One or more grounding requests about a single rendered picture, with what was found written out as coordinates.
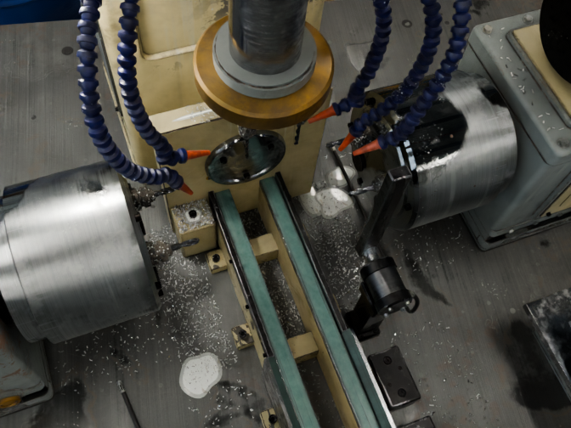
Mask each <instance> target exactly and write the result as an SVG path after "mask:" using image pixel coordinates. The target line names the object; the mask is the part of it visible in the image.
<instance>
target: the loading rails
mask: <svg viewBox="0 0 571 428"><path fill-rule="evenodd" d="M208 197H209V206H210V207H211V211H212V215H213V219H214V221H215V223H216V234H217V241H218V245H219V248H220V249H218V250H215V251H211V252H207V253H206V261H207V264H208V267H209V269H210V272H211V273H217V272H220V271H223V270H226V269H228V272H229V276H230V278H231V281H232V284H233V286H234V288H235V293H236V295H237V298H238V300H239V303H240V307H241V310H242V312H243V314H244V317H245V320H246V324H242V325H239V326H236V327H234V328H232V329H231V333H232V336H233V338H234V341H235V345H236V348H237V350H240V349H243V348H246V347H249V346H252V345H254V346H255V347H256V350H257V355H258V357H259V359H260V362H261V365H262V367H263V371H262V376H261V378H262V381H263V384H264V387H265V390H266V392H267V395H268V397H269V401H270V404H271V407H272V408H269V409H266V410H264V411H262V412H260V417H261V420H262V422H263V427H264V428H320V426H319V422H318V420H317V417H316V415H315V412H314V409H313V406H312V404H311V402H310V399H309V397H308V393H307V391H306V388H305V386H304V384H303V381H302V377H301V375H300V373H299V370H298V368H297V363H301V362H303V361H306V360H308V359H311V358H315V357H317V359H318V361H319V365H320V367H321V369H322V372H323V374H324V377H325V380H326V382H327V385H328V386H329V389H330V391H331V395H332V397H333V399H334V402H335V404H336V408H337V410H338V413H339V414H340V417H341V419H342V423H343V425H344V427H345V428H396V426H395V424H394V423H393V419H392V417H391V414H390V413H389V411H388V408H387V405H386V403H385V401H384V399H383V396H382V394H381V391H380V389H379V387H378V385H377V383H376V379H375V377H374V375H373V374H372V371H371V369H370V365H369V364H368V362H367V359H366V357H365V354H364V352H363V350H362V347H361V345H360V344H359V340H358V338H357V335H356V334H355V332H354V330H353V328H350V329H348V327H347V325H345V323H344V320H343V318H342V315H341V312H342V311H341V308H340V307H339V305H338V302H337V300H336V297H335V295H334V294H332V293H331V289H330V287H329V285H328V283H327V279H326V278H325V275H324V273H323V271H322V268H321V266H320V264H319V261H318V259H317V256H316V255H315V253H314V249H313V247H312V245H311V243H310V237H309V235H308V231H307V229H306V228H305V225H304V224H303V223H302V221H301V219H300V217H299V215H298V213H297V209H296V207H295V206H294V203H293V201H292V199H291V195H290V193H289V191H288V189H287V187H286V184H285V181H284V179H283V177H282V175H281V173H280V172H276V173H275V177H274V176H272V177H268V178H265V179H262V180H259V193H258V205H257V208H258V211H259V213H260V216H261V218H262V220H263V224H264V227H265V228H266V231H267V234H265V235H262V236H259V237H256V238H253V239H248V237H247V234H246V231H245V228H244V226H243V223H242V221H241V219H240V215H239V212H238V210H237V208H236V205H235V202H234V199H233V197H232V194H231V192H230V190H229V189H226V190H223V191H220V192H217V193H214V191H209V192H208ZM276 258H278V261H279V263H280V266H281V269H282V271H283V274H284V275H285V279H286V282H287V284H288V286H289V289H290V291H291V294H292V297H293V299H294V302H295V303H296V306H297V310H298V311H299V314H300V316H301V318H302V322H303V324H304V327H305V329H306V331H307V332H306V333H303V334H300V335H297V336H294V337H292V338H289V339H286V335H285V333H284V330H283V328H282V326H281V323H280V320H279V317H278V315H277V312H276V310H275V308H274V304H273V302H272V299H271V297H270V294H269V291H268V288H267V286H266V284H265V281H264V279H263V275H262V273H261V270H260V268H259V266H258V264H260V263H263V262H267V261H270V260H274V259H276Z"/></svg>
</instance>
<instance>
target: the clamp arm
mask: <svg viewBox="0 0 571 428"><path fill-rule="evenodd" d="M411 177H412V174H411V172H410V169H409V168H408V167H407V165H403V166H399V167H395V168H393V169H389V170H387V171H386V172H385V175H384V180H383V182H382V186H381V187H380V190H379V192H378V194H377V197H376V200H375V202H374V204H373V206H372V208H371V211H370V214H369V216H368V218H367V221H366V222H365V224H364V228H363V231H362V233H361V235H360V237H359V241H358V243H357V245H356V247H355V250H356V251H357V253H358V255H359V257H362V256H365V257H367V253H366V251H368V253H369V254H371V253H373V251H372V250H370V249H373V248H374V249H373V250H374V252H376V250H377V246H378V245H379V243H380V241H381V239H382V236H383V234H384V232H385V230H386V228H387V225H388V224H389V222H390V220H391V218H392V216H393V214H394V212H395V210H396V208H397V206H398V204H399V202H400V200H401V198H402V196H403V194H404V191H405V190H406V188H407V186H408V184H409V181H410V179H411Z"/></svg>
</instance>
